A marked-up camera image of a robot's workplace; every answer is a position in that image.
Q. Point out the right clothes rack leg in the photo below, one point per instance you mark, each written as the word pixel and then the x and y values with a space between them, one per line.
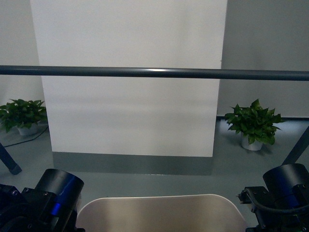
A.
pixel 298 149

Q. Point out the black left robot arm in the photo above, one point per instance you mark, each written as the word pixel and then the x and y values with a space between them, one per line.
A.
pixel 49 207

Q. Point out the right potted green plant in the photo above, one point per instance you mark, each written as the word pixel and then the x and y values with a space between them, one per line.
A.
pixel 255 124

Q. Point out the beige plastic hamper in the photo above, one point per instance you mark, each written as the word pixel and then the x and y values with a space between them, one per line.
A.
pixel 189 213

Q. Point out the clothes rack leg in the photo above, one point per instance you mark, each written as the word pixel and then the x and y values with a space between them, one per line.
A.
pixel 9 162
pixel 298 149

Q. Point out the potted green plant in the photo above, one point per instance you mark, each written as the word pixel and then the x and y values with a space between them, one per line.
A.
pixel 23 115
pixel 255 124

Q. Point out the left clothes rack leg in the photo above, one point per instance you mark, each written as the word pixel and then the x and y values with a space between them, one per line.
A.
pixel 9 162

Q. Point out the grey clothes rack bar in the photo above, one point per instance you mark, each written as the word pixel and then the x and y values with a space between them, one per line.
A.
pixel 155 73

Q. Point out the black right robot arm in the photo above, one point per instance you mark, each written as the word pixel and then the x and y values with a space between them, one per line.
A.
pixel 283 204

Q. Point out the left potted green plant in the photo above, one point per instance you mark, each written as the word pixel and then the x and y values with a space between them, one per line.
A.
pixel 23 115

